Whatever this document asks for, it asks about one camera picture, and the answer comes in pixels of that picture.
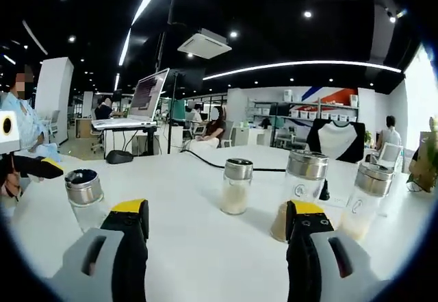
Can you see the white ceiling air conditioner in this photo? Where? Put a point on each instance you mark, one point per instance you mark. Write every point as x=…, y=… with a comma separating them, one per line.
x=205, y=43

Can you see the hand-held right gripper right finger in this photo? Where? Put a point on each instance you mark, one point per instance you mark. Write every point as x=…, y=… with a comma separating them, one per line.
x=302, y=264

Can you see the person's left hand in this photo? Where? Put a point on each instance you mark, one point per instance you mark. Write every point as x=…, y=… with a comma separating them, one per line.
x=10, y=185

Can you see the curved ceiling light strip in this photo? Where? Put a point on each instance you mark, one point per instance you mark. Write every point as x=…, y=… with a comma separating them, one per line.
x=308, y=63

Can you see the green potted plant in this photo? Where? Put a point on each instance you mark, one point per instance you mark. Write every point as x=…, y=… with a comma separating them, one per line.
x=426, y=168

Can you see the white office chair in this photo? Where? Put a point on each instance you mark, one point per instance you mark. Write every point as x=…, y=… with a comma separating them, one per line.
x=393, y=154

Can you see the short seasoning bottle white powder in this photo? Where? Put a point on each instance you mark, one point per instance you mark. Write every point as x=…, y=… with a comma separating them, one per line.
x=83, y=192

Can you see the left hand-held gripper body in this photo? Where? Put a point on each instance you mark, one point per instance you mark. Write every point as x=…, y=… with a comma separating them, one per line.
x=8, y=137

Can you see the short seasoning bottle beige granules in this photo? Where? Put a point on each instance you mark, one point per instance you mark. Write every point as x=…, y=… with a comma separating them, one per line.
x=236, y=199

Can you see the silver laptop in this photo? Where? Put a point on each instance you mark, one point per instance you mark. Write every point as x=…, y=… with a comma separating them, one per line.
x=147, y=93

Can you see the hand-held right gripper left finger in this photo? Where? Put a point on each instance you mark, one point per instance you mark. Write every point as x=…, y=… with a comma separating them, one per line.
x=130, y=257

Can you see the shelf of white bins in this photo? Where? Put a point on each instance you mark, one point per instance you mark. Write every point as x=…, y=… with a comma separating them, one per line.
x=308, y=113

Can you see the tall seasoning bottle brown granules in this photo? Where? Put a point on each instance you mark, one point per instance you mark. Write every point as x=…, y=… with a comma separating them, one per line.
x=304, y=189

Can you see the tall seasoning bottle pale granules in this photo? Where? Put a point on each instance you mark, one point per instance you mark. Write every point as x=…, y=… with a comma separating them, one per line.
x=362, y=209

